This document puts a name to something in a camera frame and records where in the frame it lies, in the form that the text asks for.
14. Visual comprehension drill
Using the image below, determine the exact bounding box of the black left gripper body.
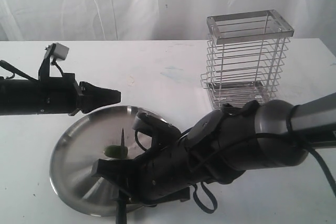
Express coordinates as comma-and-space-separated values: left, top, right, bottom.
38, 73, 82, 116

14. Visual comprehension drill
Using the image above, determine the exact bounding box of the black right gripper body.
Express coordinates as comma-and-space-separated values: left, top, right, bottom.
127, 140, 200, 203

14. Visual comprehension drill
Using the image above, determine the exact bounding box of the green vegetable piece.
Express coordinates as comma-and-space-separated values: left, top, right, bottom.
103, 145, 128, 159

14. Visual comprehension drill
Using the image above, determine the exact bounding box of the black handled kitchen knife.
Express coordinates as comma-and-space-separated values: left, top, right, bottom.
115, 129, 128, 224

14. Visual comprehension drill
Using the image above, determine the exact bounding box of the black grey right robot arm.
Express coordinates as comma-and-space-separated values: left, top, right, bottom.
92, 94, 335, 206

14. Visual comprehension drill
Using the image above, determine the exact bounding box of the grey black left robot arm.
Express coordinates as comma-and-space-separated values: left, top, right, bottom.
1, 73, 121, 116

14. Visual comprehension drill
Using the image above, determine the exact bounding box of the round stainless steel plate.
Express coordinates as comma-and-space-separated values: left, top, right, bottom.
49, 105, 174, 217

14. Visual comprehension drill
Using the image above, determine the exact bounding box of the white backdrop curtain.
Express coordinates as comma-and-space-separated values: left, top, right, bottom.
1, 0, 335, 41

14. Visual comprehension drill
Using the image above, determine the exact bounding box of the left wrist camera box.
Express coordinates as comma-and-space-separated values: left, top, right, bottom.
38, 42, 70, 83

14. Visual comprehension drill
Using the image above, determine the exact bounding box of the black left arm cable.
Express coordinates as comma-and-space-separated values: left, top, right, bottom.
0, 60, 37, 82

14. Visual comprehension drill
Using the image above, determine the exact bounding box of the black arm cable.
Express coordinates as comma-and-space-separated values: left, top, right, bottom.
133, 119, 336, 214
0, 60, 37, 82

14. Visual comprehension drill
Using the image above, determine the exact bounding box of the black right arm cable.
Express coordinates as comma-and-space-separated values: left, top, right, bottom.
133, 119, 336, 214

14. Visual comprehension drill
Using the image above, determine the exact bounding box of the metal wire utensil rack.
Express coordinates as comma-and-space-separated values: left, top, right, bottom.
201, 9, 294, 109

